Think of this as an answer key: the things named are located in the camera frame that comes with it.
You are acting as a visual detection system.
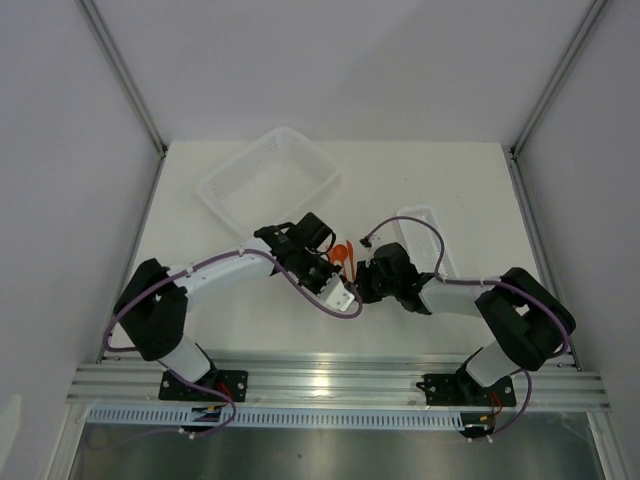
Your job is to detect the orange plastic spoon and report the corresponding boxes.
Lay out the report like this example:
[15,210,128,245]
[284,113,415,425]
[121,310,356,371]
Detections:
[329,244,349,266]

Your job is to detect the orange plastic knife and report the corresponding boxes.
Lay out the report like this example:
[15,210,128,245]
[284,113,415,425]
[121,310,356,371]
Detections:
[346,240,357,281]

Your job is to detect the white paper napkin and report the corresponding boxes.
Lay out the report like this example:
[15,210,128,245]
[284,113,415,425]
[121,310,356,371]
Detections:
[290,280,321,308]

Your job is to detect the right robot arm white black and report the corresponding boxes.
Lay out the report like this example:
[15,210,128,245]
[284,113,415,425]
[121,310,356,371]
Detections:
[355,243,576,406]

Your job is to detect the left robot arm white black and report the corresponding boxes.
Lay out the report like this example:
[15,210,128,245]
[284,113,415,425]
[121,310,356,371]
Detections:
[112,213,359,400]

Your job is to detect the small white utensil tray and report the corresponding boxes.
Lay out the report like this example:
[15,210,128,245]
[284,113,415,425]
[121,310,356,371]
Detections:
[397,206,445,273]

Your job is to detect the large white plastic basket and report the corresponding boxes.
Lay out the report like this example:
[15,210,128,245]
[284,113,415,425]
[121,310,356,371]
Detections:
[195,127,340,237]

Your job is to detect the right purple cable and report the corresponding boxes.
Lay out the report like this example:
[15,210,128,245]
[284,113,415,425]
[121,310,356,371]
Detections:
[360,217,573,441]

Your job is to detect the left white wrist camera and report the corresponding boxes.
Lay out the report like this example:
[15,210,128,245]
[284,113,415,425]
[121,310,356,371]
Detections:
[318,275,355,313]

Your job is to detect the aluminium mounting rail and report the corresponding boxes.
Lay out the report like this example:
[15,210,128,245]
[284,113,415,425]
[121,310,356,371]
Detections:
[67,350,612,412]

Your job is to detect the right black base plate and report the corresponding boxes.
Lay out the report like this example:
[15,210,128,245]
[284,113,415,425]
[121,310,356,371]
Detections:
[416,373,516,407]

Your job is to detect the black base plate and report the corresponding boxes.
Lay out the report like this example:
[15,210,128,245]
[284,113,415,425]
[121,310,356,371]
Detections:
[158,370,249,403]
[416,373,516,407]

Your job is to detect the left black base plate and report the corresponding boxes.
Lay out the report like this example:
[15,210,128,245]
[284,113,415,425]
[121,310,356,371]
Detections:
[158,370,249,403]

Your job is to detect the right aluminium frame post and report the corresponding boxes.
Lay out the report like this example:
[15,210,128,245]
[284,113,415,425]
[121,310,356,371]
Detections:
[509,0,612,161]

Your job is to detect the aluminium frame post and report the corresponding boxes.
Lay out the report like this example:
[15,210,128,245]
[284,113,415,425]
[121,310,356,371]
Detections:
[75,0,168,156]
[509,0,612,161]

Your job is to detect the white slotted cable duct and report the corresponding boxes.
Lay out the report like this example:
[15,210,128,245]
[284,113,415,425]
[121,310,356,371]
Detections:
[87,405,464,431]

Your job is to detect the left aluminium frame post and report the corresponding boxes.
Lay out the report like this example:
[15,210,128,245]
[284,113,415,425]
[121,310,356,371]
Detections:
[75,0,168,156]

